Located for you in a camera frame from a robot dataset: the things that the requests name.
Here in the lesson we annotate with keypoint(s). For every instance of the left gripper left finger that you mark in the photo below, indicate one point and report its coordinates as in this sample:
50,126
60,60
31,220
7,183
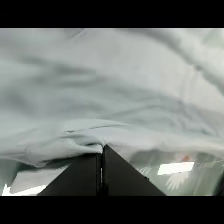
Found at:
80,178

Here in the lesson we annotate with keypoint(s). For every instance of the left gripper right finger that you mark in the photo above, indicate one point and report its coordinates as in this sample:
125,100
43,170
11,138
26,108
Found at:
125,178

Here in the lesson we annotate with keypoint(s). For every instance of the pale grey shirt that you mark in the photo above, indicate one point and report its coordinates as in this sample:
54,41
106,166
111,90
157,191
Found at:
110,90

